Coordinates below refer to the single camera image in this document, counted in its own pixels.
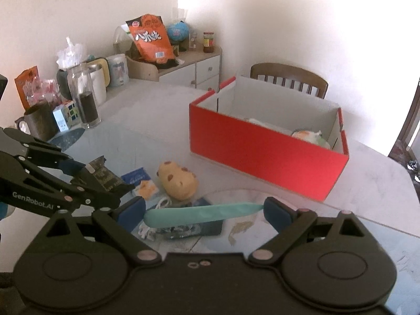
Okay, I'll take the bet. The clear bag dark tea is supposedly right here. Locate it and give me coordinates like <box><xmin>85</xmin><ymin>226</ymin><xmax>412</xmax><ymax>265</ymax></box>
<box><xmin>158</xmin><ymin>224</ymin><xmax>201</xmax><ymax>240</ymax></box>

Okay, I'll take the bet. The white kettle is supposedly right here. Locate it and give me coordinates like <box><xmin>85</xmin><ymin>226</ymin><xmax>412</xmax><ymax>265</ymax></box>
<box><xmin>88</xmin><ymin>64</ymin><xmax>107</xmax><ymax>106</ymax></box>

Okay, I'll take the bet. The red cardboard box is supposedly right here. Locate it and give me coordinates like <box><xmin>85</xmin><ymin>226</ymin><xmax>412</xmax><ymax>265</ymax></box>
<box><xmin>189</xmin><ymin>76</ymin><xmax>350</xmax><ymax>202</ymax></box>

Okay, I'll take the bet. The dark ceramic mug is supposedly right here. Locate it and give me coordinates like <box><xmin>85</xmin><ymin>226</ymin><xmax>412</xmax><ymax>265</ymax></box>
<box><xmin>15</xmin><ymin>101</ymin><xmax>59</xmax><ymax>141</ymax></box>

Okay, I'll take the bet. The black snack packet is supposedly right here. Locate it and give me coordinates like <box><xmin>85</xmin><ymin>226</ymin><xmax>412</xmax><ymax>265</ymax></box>
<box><xmin>76</xmin><ymin>156</ymin><xmax>135</xmax><ymax>198</ymax></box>

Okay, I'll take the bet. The white sideboard cabinet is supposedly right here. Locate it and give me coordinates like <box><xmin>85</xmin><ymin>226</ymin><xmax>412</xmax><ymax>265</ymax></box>
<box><xmin>159</xmin><ymin>46</ymin><xmax>222</xmax><ymax>92</ymax></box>

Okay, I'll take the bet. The brown wooden chair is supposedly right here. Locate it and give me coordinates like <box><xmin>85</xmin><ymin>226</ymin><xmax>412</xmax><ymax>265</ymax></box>
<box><xmin>250</xmin><ymin>63</ymin><xmax>328</xmax><ymax>99</ymax></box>

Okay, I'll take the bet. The white patterned plastic bag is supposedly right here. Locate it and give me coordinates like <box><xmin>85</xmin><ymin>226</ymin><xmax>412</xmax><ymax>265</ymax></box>
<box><xmin>291</xmin><ymin>130</ymin><xmax>331</xmax><ymax>149</ymax></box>

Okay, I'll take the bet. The rubiks cube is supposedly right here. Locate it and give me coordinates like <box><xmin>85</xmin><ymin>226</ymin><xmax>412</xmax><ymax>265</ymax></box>
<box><xmin>53</xmin><ymin>100</ymin><xmax>80</xmax><ymax>132</ymax></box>

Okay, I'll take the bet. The blue biscuit packet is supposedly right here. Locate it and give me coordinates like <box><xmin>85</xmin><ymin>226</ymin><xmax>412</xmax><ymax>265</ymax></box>
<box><xmin>121</xmin><ymin>167</ymin><xmax>159</xmax><ymax>201</ymax></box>

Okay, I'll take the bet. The white patterned cup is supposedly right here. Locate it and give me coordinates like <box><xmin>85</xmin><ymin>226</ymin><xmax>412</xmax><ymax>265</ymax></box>
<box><xmin>106</xmin><ymin>53</ymin><xmax>129</xmax><ymax>87</ymax></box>

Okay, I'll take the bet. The teal plastic strip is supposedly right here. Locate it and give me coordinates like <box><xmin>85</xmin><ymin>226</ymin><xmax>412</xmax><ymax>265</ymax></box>
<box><xmin>143</xmin><ymin>203</ymin><xmax>263</xmax><ymax>228</ymax></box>

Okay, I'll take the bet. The yellow spotted squishy toy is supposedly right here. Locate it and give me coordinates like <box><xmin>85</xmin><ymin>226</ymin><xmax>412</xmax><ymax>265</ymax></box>
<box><xmin>157</xmin><ymin>161</ymin><xmax>199</xmax><ymax>201</ymax></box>

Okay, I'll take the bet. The red lidded sauce jar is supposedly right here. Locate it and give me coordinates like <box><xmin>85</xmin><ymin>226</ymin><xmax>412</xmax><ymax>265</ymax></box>
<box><xmin>203</xmin><ymin>32</ymin><xmax>214</xmax><ymax>53</ymax></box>

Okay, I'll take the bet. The orange snack bag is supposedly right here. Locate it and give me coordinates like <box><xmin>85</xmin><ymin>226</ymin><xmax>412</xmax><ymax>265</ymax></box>
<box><xmin>126</xmin><ymin>14</ymin><xmax>177</xmax><ymax>67</ymax></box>

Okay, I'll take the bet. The red candy bag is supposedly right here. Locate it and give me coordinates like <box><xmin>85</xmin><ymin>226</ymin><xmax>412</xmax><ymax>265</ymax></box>
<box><xmin>14</xmin><ymin>65</ymin><xmax>62</xmax><ymax>110</ymax></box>

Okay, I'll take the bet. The glass tumbler dark liquid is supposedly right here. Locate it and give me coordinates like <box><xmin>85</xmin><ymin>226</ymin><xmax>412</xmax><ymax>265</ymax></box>
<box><xmin>67</xmin><ymin>63</ymin><xmax>101</xmax><ymax>129</ymax></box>

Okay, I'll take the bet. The blue globe toy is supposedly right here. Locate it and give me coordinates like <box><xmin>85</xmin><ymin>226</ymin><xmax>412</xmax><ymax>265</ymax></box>
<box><xmin>166</xmin><ymin>21</ymin><xmax>189</xmax><ymax>43</ymax></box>

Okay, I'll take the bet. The white usb cable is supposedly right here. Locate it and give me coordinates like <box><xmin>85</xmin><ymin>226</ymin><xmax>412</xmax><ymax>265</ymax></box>
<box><xmin>137</xmin><ymin>196</ymin><xmax>175</xmax><ymax>242</ymax></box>

